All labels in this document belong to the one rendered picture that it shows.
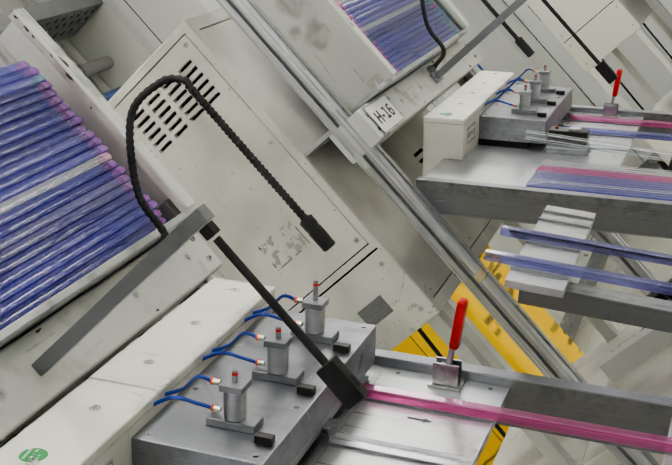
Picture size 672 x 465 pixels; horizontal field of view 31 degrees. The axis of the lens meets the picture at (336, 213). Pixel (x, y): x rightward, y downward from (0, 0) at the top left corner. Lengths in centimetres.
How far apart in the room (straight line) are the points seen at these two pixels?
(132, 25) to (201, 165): 222
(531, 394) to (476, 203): 81
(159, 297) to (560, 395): 47
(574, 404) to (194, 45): 116
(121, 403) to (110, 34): 346
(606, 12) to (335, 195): 355
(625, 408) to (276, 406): 41
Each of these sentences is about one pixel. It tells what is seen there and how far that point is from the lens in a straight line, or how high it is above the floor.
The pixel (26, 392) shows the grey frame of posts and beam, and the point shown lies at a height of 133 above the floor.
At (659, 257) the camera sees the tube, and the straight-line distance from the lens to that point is 160.
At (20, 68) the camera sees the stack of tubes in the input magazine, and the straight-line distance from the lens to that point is 149.
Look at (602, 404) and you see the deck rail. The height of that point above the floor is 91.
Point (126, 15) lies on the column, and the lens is 454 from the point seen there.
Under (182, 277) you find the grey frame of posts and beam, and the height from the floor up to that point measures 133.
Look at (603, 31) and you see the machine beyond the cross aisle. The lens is 570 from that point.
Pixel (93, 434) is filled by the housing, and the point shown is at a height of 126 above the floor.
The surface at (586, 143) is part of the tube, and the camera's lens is 169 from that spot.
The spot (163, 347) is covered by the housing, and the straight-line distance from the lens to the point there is 131.
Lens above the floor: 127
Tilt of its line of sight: level
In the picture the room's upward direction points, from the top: 41 degrees counter-clockwise
